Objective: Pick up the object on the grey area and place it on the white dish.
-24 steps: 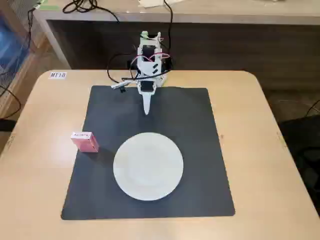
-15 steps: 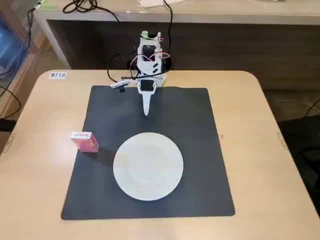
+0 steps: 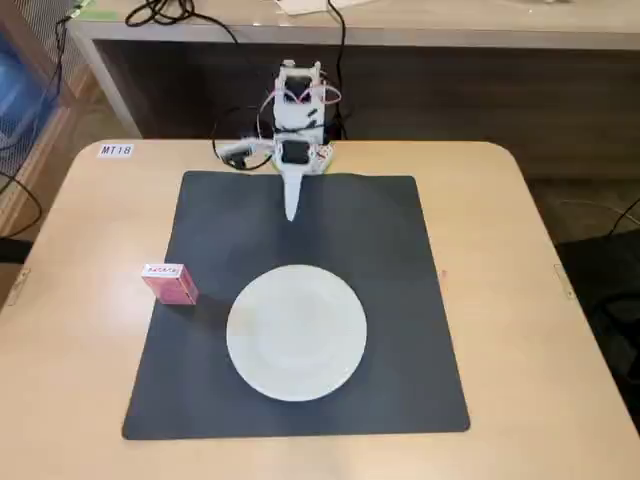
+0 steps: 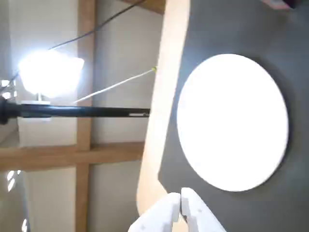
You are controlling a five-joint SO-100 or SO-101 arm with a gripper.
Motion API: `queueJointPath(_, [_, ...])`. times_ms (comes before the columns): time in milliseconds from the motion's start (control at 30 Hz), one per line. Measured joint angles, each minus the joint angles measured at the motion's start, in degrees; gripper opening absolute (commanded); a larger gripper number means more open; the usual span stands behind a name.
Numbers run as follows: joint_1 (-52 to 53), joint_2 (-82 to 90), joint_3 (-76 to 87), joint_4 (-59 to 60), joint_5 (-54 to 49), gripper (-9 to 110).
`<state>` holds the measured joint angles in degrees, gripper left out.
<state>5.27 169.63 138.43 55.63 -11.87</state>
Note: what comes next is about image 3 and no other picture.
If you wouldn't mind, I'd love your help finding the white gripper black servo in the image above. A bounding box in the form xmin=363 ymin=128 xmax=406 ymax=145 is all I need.
xmin=273 ymin=138 xmax=315 ymax=223

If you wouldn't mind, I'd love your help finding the pink card box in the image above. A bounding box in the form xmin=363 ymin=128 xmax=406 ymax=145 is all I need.
xmin=141 ymin=262 xmax=200 ymax=306

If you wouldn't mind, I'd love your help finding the white round dish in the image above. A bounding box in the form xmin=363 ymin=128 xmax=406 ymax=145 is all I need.
xmin=225 ymin=264 xmax=369 ymax=403

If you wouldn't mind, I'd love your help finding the white red controller board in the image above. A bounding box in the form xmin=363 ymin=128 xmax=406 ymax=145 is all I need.
xmin=312 ymin=142 xmax=336 ymax=174

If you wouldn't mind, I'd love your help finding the dark grey mat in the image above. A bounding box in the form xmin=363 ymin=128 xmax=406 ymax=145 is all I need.
xmin=121 ymin=170 xmax=472 ymax=442

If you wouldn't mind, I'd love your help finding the white label MT18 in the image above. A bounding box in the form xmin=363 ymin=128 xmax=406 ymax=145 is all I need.
xmin=97 ymin=142 xmax=136 ymax=159

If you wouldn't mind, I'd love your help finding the white paper sheet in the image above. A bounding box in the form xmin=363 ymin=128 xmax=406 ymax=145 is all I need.
xmin=273 ymin=0 xmax=331 ymax=16

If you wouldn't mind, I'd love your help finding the beige desk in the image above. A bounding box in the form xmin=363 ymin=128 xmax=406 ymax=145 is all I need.
xmin=65 ymin=0 xmax=640 ymax=139

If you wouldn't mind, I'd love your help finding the metal table latch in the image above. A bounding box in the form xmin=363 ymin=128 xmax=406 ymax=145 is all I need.
xmin=4 ymin=267 xmax=32 ymax=307
xmin=553 ymin=263 xmax=576 ymax=301

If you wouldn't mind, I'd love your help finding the blue plastic container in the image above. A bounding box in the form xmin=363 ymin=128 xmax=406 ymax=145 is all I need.
xmin=0 ymin=22 xmax=59 ymax=151

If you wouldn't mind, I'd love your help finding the black office chair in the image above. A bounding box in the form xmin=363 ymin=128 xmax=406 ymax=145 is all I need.
xmin=554 ymin=197 xmax=640 ymax=436

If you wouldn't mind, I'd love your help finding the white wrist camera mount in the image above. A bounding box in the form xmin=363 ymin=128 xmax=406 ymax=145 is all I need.
xmin=213 ymin=140 xmax=257 ymax=169

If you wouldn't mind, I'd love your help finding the black power cable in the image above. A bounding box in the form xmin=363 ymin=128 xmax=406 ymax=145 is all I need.
xmin=327 ymin=0 xmax=350 ymax=141

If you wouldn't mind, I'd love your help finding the coiled black cable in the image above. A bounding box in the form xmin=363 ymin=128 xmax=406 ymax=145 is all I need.
xmin=124 ymin=0 xmax=240 ymax=47

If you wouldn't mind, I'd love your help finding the thin black hanging cable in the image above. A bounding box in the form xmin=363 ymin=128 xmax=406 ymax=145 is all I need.
xmin=48 ymin=13 xmax=70 ymax=104

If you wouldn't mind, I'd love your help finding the thin white floor cable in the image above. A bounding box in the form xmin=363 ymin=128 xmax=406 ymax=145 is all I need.
xmin=554 ymin=198 xmax=640 ymax=236

